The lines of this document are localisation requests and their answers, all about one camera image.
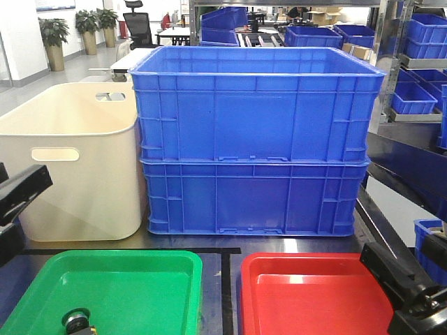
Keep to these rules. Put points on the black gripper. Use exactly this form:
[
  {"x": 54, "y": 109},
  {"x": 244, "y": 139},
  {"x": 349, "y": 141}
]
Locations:
[{"x": 419, "y": 304}]

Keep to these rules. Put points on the wrist camera lens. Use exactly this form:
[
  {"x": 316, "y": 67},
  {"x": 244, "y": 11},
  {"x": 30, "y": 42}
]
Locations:
[{"x": 76, "y": 321}]

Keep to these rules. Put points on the potted plant left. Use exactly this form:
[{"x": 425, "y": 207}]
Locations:
[{"x": 54, "y": 32}]

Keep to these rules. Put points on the black office chair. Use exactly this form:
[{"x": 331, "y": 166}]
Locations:
[{"x": 138, "y": 25}]

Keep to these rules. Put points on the cream plastic basket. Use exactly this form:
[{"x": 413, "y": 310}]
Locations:
[{"x": 86, "y": 134}]

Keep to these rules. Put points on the small blue bin right shelf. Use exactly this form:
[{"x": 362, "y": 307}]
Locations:
[{"x": 411, "y": 98}]

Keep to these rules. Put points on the potted plant far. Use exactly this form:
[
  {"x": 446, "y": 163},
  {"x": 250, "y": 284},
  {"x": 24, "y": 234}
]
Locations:
[{"x": 107, "y": 21}]

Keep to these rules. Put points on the potted plant middle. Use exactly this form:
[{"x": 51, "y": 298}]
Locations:
[{"x": 87, "y": 25}]

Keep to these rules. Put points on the potted plant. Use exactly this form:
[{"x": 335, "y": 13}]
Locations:
[
  {"x": 107, "y": 21},
  {"x": 54, "y": 32},
  {"x": 87, "y": 25}
]

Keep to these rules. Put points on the upper blue stacking crate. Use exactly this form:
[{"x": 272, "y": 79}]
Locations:
[{"x": 254, "y": 103}]

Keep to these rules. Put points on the green plastic tray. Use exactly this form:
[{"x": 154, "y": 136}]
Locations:
[{"x": 125, "y": 292}]

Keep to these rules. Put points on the red plastic tray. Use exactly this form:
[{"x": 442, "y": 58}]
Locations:
[{"x": 311, "y": 293}]

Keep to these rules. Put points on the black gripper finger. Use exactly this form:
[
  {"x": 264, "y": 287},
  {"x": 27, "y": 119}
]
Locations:
[{"x": 21, "y": 189}]

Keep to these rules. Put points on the blue stacking crate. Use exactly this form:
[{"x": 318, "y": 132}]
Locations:
[
  {"x": 277, "y": 199},
  {"x": 254, "y": 103}
]

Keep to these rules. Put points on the lower blue stacking crate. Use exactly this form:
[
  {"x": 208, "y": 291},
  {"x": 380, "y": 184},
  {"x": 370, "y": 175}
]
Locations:
[{"x": 277, "y": 199}]

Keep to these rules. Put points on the blue bin far right floor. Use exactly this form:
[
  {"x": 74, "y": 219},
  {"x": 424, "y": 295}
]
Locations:
[{"x": 431, "y": 248}]

